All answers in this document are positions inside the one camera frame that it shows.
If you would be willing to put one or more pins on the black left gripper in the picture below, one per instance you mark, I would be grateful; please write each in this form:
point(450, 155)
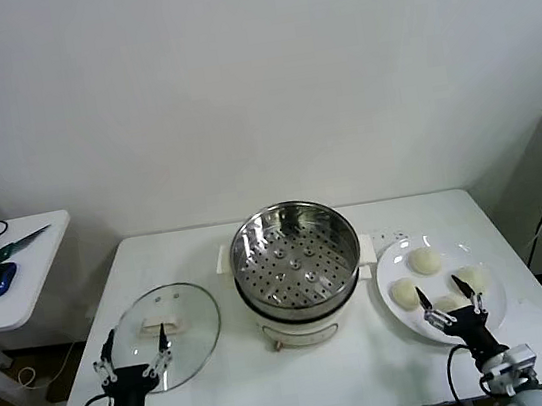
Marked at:
point(125, 390)

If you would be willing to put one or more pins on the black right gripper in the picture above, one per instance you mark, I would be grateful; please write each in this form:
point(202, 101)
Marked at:
point(473, 331)

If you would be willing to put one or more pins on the white steamed baozi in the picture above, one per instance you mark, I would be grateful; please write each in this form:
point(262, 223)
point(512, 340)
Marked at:
point(477, 275)
point(448, 304)
point(424, 260)
point(405, 292)

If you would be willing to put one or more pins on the glass pot lid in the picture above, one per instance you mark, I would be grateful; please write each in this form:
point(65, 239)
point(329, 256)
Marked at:
point(192, 325)

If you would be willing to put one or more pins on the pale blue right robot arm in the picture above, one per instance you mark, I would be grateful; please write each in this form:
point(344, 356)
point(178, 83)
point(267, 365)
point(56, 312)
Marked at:
point(531, 399)

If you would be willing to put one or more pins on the perforated steel steamer basket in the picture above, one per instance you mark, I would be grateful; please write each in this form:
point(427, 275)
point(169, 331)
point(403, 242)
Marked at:
point(257, 245)

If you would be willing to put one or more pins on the white round plate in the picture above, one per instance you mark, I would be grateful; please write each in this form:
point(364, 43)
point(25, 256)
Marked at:
point(460, 254)

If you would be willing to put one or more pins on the white side table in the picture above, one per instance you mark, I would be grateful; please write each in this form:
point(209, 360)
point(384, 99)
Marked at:
point(34, 276)

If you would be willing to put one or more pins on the white electric cooking pot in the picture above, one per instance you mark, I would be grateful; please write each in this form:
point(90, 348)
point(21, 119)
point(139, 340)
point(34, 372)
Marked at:
point(299, 330)

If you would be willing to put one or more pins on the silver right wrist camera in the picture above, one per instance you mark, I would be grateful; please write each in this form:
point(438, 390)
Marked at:
point(508, 366)

